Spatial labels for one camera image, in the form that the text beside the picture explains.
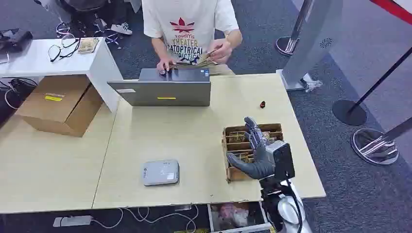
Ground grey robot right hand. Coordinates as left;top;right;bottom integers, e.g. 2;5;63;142
226;116;276;180

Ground white crumpled wrap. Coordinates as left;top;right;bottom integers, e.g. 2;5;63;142
301;73;324;93

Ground card stack on table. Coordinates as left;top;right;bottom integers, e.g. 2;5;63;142
77;37;100;54

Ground chrome chair base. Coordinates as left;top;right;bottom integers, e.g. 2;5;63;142
56;14;121;49

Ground card stack in box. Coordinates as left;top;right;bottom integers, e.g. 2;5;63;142
228;132;247;144
236;153;256;164
262;131;279;144

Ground black device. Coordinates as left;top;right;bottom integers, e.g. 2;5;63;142
0;29;34;54

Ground pink plastic bag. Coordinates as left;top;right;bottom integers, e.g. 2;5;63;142
220;203;249;228

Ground brown cardboard box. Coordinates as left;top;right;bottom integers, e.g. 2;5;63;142
15;75;104;138

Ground flat grey card reader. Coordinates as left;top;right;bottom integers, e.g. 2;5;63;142
141;159;180;187

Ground red barrier belt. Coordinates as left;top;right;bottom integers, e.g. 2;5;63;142
369;0;412;25

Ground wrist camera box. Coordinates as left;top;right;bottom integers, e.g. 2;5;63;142
265;140;295;180

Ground white sneaker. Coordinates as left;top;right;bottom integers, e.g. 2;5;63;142
111;22;133;35

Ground fan of cards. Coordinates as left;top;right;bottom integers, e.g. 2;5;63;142
172;45;223;68

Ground person's right hand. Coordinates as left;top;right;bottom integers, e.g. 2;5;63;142
156;58;176;75

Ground grey laptop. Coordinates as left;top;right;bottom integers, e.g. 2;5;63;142
107;68;212;107

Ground wooden card box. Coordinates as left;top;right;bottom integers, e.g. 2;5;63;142
221;123;285;183

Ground white cable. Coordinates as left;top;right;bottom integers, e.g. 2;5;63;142
91;204;199;233

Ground white bin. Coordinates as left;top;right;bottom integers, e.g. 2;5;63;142
207;201;272;233

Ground black-framed eyeglasses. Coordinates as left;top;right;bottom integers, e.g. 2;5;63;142
48;33;82;63

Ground grey kiosk stand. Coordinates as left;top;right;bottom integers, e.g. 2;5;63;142
276;0;344;92

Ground white side table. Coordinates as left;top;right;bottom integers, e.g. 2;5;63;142
0;37;123;113

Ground person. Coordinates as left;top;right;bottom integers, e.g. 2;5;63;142
34;0;142;35
141;0;243;76

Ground black base stanchion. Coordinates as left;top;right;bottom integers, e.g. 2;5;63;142
332;46;412;127

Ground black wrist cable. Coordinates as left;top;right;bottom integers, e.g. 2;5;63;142
283;175;304;233

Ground black cable bundle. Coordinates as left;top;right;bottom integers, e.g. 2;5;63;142
0;78;38;110

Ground chrome base stanchion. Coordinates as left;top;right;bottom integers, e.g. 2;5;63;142
274;0;314;57
350;116;412;166

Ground person's left hand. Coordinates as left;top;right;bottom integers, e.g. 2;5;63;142
207;38;233;64

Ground white power strip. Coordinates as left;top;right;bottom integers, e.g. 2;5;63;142
53;215;93;228

